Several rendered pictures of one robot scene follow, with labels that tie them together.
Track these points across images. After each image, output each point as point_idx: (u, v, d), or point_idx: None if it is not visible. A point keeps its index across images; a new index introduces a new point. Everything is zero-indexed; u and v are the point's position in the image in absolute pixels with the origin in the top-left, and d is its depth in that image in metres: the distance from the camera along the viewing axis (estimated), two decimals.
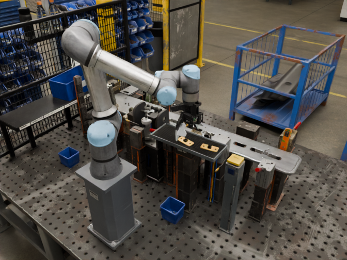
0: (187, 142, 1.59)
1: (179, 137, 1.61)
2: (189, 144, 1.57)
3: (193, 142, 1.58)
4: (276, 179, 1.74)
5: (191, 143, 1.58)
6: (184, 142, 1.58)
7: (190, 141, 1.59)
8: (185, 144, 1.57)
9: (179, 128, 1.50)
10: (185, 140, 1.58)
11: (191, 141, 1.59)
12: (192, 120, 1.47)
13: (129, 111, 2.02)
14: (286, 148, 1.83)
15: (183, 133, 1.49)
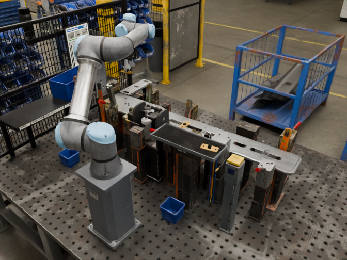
0: (127, 71, 2.11)
1: (122, 70, 2.13)
2: (129, 72, 2.10)
3: (132, 71, 2.11)
4: (276, 179, 1.74)
5: (131, 72, 2.11)
6: (125, 72, 2.10)
7: (130, 71, 2.12)
8: (126, 72, 2.09)
9: (124, 63, 2.05)
10: (126, 70, 2.10)
11: (131, 71, 2.12)
12: (130, 56, 2.00)
13: (129, 111, 2.02)
14: (286, 148, 1.83)
15: (128, 66, 2.05)
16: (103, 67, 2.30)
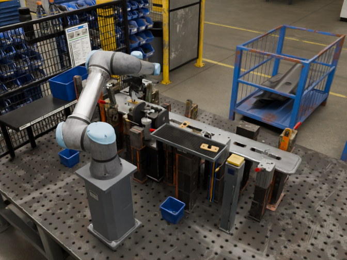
0: (134, 101, 2.28)
1: (129, 100, 2.30)
2: (136, 102, 2.26)
3: (139, 101, 2.28)
4: (276, 179, 1.74)
5: (138, 102, 2.27)
6: (132, 102, 2.27)
7: (137, 101, 2.28)
8: (133, 103, 2.26)
9: (131, 95, 2.22)
10: (132, 100, 2.27)
11: (138, 101, 2.28)
12: (138, 88, 2.17)
13: (129, 111, 2.02)
14: (286, 148, 1.83)
15: (135, 97, 2.22)
16: None
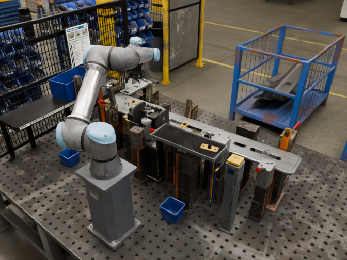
0: (134, 102, 2.28)
1: (129, 100, 2.30)
2: (136, 103, 2.27)
3: (139, 102, 2.28)
4: (276, 179, 1.74)
5: (138, 102, 2.28)
6: (132, 102, 2.27)
7: (137, 101, 2.29)
8: (133, 103, 2.26)
9: (127, 81, 2.14)
10: (132, 101, 2.27)
11: (138, 101, 2.29)
12: (137, 76, 2.12)
13: (129, 111, 2.02)
14: (286, 148, 1.83)
15: (130, 85, 2.13)
16: None
